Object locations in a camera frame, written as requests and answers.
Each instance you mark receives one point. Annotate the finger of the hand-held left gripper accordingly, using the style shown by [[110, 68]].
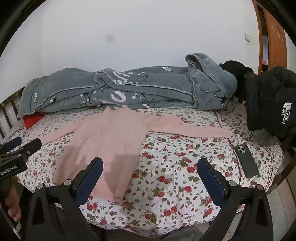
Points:
[[31, 146], [11, 143]]

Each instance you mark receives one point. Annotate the person's left hand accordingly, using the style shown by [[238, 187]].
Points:
[[13, 205]]

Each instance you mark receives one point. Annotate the wooden bed headboard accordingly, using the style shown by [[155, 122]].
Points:
[[9, 111]]

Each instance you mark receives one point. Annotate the red cloth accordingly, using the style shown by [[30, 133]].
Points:
[[32, 120]]

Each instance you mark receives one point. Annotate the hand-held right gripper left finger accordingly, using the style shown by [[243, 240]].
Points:
[[90, 179]]

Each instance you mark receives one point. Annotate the grey printed blanket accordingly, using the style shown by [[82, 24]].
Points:
[[138, 90]]

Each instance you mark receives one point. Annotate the grey smartphone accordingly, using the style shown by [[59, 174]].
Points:
[[245, 161]]

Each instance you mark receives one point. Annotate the black puffer jacket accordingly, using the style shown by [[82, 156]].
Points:
[[268, 99]]

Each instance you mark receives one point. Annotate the wooden door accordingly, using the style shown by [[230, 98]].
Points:
[[271, 39]]

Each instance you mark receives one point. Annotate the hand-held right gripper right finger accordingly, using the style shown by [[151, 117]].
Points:
[[212, 179]]

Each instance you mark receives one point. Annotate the pink knit sweater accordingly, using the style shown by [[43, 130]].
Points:
[[108, 143]]

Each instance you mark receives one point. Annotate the floral bed sheet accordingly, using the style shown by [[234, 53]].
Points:
[[175, 166]]

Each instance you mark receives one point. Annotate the white wall switch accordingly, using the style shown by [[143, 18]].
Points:
[[247, 37]]

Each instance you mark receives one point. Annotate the black garment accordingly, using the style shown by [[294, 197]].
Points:
[[233, 67]]

